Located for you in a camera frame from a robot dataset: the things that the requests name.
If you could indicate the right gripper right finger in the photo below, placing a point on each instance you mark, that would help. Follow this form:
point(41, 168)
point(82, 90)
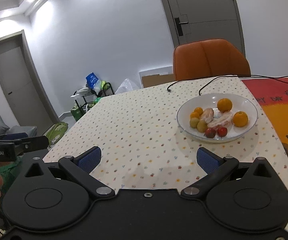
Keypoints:
point(247, 197)

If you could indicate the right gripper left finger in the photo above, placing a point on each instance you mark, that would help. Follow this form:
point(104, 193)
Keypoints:
point(52, 196)

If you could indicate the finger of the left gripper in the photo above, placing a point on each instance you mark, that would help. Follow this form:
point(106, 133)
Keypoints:
point(14, 136)
point(30, 144)

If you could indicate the dark red fruit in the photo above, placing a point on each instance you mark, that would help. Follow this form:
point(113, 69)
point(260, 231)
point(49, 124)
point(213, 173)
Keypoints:
point(222, 131)
point(210, 133)

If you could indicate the medium orange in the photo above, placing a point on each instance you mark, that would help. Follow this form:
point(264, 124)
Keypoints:
point(240, 119)

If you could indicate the peeled pomelo piece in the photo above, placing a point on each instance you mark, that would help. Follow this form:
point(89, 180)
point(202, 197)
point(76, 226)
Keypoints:
point(224, 120)
point(207, 115)

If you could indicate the green-brown round fruit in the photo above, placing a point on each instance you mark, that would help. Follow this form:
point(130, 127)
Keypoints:
point(194, 122)

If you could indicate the white plate blue rim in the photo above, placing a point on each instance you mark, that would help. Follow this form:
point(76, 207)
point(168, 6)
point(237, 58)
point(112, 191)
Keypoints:
point(205, 101)

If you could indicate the large orange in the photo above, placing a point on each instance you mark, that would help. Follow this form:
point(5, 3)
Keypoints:
point(224, 105)

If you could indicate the small tangerine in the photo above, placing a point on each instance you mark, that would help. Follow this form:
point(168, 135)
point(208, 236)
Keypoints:
point(198, 110)
point(194, 115)

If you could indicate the green bag on floor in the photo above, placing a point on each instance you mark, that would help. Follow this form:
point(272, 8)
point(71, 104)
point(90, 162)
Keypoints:
point(56, 132)

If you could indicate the green box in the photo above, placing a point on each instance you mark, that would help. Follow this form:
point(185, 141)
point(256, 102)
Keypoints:
point(77, 112)

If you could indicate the black metal shelf rack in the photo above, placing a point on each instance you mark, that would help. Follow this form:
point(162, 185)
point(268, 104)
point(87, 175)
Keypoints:
point(85, 98)

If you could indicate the blue plastic bag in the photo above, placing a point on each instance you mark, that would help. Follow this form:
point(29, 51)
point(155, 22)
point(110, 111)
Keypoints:
point(92, 80)

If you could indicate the floral white tablecloth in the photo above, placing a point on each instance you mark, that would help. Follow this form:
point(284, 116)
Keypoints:
point(143, 147)

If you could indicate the clear plastic bag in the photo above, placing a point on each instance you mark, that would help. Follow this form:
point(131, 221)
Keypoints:
point(126, 86)

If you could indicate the cardboard sheet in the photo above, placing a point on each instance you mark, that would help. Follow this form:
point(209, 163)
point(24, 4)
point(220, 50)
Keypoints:
point(154, 80)

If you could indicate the orange leather chair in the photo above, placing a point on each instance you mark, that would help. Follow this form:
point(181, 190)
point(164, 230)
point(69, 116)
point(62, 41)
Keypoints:
point(208, 58)

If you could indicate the black usb cable short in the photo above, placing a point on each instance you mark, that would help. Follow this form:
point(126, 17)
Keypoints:
point(170, 87)

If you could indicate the black cable long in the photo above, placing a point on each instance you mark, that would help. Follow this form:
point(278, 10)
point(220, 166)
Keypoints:
point(252, 76)

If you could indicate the white board against wall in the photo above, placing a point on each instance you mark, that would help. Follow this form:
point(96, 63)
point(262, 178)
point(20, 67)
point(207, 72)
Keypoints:
point(155, 71)

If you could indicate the grey door with handle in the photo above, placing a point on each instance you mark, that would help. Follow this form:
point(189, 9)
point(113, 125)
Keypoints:
point(197, 20)

